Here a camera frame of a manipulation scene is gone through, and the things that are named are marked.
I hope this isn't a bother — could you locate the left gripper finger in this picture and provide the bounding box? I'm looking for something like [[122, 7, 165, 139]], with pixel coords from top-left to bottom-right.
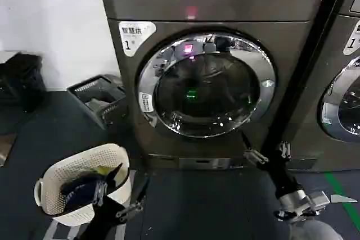
[[115, 173, 150, 224], [93, 162, 124, 209]]

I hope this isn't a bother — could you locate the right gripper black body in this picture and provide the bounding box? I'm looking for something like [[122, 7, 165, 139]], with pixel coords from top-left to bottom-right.
[[266, 152, 303, 198]]

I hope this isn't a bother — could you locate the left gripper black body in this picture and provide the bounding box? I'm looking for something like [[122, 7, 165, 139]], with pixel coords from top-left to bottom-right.
[[80, 194, 125, 240]]

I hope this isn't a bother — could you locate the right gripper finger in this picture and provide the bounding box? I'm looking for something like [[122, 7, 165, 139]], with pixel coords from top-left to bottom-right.
[[277, 140, 293, 164], [241, 133, 269, 165]]

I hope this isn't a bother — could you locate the yellow-green garment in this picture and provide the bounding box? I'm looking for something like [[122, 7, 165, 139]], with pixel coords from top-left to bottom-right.
[[93, 166, 113, 176]]

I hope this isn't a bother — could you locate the dark navy garment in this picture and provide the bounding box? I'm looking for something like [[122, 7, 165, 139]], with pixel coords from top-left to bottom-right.
[[60, 173, 108, 210]]

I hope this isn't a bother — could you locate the white perforated laundry basket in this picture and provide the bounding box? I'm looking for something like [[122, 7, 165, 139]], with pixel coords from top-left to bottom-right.
[[33, 143, 133, 228]]

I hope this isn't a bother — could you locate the dryer base drawer panel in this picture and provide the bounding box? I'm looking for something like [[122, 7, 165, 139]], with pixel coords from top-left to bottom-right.
[[178, 157, 232, 170]]

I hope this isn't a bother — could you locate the white triangular floor marker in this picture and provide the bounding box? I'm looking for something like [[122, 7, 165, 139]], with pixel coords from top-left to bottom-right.
[[330, 193, 358, 204]]

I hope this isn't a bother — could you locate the green floor tape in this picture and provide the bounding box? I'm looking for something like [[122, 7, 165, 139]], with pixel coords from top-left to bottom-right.
[[322, 171, 360, 237]]

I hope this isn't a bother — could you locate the round glass dryer door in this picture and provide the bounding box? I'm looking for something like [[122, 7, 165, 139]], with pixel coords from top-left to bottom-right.
[[317, 55, 360, 144], [134, 28, 278, 139]]

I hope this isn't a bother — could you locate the grey cloth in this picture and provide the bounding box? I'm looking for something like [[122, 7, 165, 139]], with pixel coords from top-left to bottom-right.
[[84, 97, 114, 112]]

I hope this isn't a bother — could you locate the grey dryer with control panel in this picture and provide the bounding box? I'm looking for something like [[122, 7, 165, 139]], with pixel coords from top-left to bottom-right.
[[283, 0, 360, 174]]

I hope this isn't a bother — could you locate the small white door sticker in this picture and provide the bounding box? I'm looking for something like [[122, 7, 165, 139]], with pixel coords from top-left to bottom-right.
[[138, 91, 155, 113]]

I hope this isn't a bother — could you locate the brown cardboard sheet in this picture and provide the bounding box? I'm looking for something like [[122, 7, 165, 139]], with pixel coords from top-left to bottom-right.
[[0, 132, 18, 166]]

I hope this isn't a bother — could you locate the dark grey slotted crate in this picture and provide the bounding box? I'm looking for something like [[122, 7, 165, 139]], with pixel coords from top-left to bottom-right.
[[66, 74, 128, 131]]

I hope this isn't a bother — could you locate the white number label sticker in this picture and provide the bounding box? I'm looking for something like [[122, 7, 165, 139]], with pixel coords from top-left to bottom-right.
[[342, 20, 360, 56], [118, 21, 157, 58]]

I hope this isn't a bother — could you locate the grey dryer with number label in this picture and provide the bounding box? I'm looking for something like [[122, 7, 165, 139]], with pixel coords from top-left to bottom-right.
[[97, 0, 344, 172]]

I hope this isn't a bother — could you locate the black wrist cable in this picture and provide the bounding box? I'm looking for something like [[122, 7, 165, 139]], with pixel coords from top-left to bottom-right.
[[273, 207, 317, 225]]

